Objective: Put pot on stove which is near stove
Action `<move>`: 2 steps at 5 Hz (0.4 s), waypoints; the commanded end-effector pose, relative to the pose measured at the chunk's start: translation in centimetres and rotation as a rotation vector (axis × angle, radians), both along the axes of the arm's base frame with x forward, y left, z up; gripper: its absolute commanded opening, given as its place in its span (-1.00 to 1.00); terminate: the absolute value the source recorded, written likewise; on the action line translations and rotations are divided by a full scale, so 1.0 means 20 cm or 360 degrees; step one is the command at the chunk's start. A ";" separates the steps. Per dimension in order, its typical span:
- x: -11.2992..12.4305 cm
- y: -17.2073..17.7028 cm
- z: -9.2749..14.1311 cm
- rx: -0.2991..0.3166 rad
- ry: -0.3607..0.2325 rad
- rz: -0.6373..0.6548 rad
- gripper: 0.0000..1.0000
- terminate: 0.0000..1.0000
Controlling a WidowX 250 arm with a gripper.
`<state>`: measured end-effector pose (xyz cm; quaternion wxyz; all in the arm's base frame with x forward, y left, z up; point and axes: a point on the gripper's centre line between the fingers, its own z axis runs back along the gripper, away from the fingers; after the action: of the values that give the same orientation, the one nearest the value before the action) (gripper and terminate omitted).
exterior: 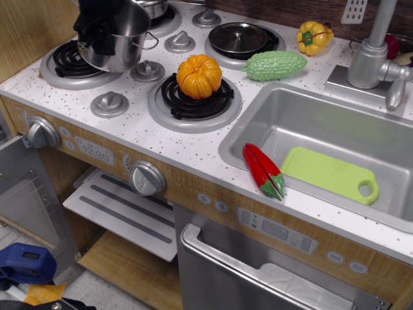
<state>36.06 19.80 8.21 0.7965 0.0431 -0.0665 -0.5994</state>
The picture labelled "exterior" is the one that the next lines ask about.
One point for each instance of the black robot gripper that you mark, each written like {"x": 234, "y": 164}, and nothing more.
{"x": 99, "y": 14}

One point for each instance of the tall steel pot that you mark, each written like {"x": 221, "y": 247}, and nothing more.
{"x": 132, "y": 25}

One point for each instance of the steel pot lid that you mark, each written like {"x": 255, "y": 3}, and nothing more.
{"x": 239, "y": 38}

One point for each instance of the front left black burner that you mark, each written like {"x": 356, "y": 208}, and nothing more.
{"x": 63, "y": 67}

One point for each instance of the black burner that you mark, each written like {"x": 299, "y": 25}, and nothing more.
{"x": 63, "y": 67}
{"x": 174, "y": 110}

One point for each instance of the silver stovetop knob middle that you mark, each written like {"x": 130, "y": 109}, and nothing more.
{"x": 147, "y": 72}

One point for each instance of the silver stovetop knob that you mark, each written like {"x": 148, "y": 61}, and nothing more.
{"x": 206, "y": 19}
{"x": 181, "y": 43}
{"x": 109, "y": 105}
{"x": 147, "y": 72}

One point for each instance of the silver stovetop knob front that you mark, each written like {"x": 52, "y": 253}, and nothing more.
{"x": 109, "y": 105}

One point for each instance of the small steel saucepan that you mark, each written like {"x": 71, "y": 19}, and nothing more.
{"x": 157, "y": 8}

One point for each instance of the back left burner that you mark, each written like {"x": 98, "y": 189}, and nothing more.
{"x": 168, "y": 23}

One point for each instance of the silver stovetop knob upper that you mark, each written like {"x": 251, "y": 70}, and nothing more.
{"x": 181, "y": 43}

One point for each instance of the left silver oven dial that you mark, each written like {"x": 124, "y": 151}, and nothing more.
{"x": 42, "y": 133}

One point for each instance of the silver oven dial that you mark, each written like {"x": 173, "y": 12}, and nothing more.
{"x": 146, "y": 179}
{"x": 42, "y": 133}

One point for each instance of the oven clock display panel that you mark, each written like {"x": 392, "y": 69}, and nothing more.
{"x": 96, "y": 151}

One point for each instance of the front right black burner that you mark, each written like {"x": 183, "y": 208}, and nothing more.
{"x": 174, "y": 110}

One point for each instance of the orange toy pumpkin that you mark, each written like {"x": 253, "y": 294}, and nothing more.
{"x": 199, "y": 76}

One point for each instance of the silver stovetop knob back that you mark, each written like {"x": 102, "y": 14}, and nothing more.
{"x": 206, "y": 19}

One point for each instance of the right silver oven dial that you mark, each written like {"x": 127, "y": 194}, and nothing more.
{"x": 146, "y": 179}

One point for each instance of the white oven rack shelf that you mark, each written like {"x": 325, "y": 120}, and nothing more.
{"x": 109, "y": 202}

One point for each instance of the green toy bitter gourd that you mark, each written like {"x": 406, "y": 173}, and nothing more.
{"x": 272, "y": 65}

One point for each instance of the back right burner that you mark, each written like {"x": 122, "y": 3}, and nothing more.
{"x": 235, "y": 61}

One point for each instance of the open oven door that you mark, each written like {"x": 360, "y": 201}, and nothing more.
{"x": 30, "y": 210}

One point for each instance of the grey toy sink basin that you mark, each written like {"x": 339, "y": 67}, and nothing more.
{"x": 282, "y": 117}

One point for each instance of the yellow toy bell pepper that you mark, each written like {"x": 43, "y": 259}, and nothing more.
{"x": 313, "y": 37}

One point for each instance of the red toy chili pepper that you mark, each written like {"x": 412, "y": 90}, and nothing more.
{"x": 264, "y": 171}

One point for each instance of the blue clamp tool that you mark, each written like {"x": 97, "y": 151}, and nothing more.
{"x": 26, "y": 264}

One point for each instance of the green cutting board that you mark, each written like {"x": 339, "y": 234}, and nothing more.
{"x": 334, "y": 175}

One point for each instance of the silver dishwasher door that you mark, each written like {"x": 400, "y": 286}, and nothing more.
{"x": 220, "y": 268}

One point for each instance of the white perforated spatula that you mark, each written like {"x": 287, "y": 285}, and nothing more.
{"x": 354, "y": 11}

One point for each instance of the yellow cloth scrap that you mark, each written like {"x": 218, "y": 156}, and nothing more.
{"x": 38, "y": 294}

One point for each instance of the silver toy faucet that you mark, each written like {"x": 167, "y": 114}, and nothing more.
{"x": 372, "y": 78}

